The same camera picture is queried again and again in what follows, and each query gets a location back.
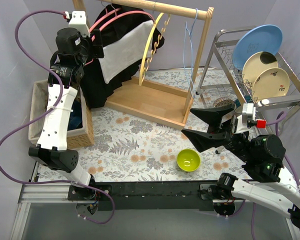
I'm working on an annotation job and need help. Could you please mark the blue wire hanger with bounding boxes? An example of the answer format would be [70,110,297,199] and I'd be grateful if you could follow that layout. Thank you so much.
[182,8,199,97]

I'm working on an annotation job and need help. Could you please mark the black garment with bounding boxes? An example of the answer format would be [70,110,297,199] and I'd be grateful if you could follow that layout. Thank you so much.
[78,3,166,110]

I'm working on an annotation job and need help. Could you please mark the yellow hanger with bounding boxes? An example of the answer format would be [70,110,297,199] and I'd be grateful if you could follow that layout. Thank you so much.
[138,12,171,86]

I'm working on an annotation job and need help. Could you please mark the pink hanger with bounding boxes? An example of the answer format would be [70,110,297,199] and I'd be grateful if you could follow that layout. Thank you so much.
[85,5,160,72]

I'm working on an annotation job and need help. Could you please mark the navy blue denim garment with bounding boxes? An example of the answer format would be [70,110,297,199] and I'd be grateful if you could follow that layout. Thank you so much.
[67,100,83,131]

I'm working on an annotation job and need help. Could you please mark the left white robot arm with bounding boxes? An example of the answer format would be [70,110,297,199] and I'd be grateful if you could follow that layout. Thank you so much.
[28,26,104,200]

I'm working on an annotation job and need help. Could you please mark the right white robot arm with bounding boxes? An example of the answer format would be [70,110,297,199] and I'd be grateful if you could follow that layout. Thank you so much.
[182,103,300,229]

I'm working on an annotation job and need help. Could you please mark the patterned small bowl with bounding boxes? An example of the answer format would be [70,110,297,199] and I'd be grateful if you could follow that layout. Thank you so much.
[213,97,235,108]

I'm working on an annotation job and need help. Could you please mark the green bowl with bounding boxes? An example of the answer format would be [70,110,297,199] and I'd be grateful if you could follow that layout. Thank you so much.
[176,149,201,172]

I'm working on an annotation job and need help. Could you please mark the white cloth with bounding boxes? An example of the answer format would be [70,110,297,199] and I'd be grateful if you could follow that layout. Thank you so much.
[99,20,153,84]

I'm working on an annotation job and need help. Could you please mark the metal dish rack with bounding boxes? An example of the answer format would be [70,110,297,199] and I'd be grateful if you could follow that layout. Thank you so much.
[196,26,300,131]

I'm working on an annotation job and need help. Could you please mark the wooden clothes rack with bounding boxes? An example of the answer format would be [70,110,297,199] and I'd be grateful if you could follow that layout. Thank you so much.
[72,0,215,131]

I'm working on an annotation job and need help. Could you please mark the wicker laundry basket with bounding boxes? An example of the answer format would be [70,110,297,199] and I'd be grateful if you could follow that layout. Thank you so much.
[28,80,95,149]

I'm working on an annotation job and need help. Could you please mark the cream plate with flower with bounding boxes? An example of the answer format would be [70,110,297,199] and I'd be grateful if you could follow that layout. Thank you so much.
[252,67,290,102]

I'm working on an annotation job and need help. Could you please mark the cream plate with black spot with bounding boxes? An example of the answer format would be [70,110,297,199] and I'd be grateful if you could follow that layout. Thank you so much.
[242,51,279,87]

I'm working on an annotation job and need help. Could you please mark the floral tablecloth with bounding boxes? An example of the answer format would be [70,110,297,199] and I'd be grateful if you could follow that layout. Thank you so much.
[75,69,251,182]

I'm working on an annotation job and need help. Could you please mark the blue plate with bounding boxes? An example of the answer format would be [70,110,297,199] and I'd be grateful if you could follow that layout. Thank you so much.
[232,24,283,70]

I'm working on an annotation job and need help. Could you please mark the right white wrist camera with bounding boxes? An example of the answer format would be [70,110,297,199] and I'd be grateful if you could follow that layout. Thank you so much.
[241,103,267,129]

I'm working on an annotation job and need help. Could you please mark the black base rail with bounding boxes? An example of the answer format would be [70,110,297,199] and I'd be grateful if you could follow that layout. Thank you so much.
[67,180,236,216]

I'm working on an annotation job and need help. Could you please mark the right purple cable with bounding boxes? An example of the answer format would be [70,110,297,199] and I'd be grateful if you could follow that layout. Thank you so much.
[214,111,300,240]

